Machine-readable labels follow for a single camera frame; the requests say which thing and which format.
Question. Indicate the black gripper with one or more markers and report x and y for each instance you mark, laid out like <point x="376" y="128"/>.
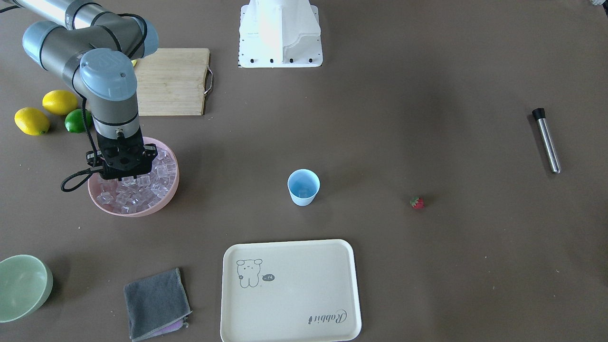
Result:
<point x="150" y="154"/>

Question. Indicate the light blue plastic cup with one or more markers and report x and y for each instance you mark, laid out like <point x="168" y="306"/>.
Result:
<point x="303" y="186"/>

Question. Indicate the red strawberry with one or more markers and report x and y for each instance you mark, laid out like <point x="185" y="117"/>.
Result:
<point x="417" y="203"/>

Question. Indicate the steel muddler black tip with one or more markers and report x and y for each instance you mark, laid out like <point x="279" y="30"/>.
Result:
<point x="547" y="140"/>

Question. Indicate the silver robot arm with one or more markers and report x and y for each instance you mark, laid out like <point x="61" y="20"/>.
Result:
<point x="91" y="49"/>

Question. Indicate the clear ice cubes pile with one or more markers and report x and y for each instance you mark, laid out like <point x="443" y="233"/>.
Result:
<point x="137" y="190"/>

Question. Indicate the pink bowl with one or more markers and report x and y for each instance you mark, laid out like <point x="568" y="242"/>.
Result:
<point x="164" y="190"/>

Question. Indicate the green lime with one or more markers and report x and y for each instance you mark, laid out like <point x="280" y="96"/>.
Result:
<point x="74" y="122"/>

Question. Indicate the wooden cutting board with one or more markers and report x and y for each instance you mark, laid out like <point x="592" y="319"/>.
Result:
<point x="173" y="81"/>

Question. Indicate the yellow lemon upper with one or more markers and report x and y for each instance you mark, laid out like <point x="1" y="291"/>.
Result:
<point x="60" y="102"/>

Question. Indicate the yellow lemon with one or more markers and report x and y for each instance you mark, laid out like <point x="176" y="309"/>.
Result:
<point x="32" y="121"/>
<point x="60" y="102"/>

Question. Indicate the yellow lemon lower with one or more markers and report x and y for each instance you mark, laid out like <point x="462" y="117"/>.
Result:
<point x="32" y="121"/>

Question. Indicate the grey folded cloth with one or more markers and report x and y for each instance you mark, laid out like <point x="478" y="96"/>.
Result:
<point x="156" y="305"/>

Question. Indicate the mint green bowl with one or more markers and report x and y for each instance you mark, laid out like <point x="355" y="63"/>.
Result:
<point x="25" y="285"/>

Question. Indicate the cream rabbit tray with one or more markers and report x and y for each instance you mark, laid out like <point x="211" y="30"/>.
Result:
<point x="303" y="291"/>

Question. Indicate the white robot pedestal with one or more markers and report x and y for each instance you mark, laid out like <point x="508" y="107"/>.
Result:
<point x="279" y="34"/>

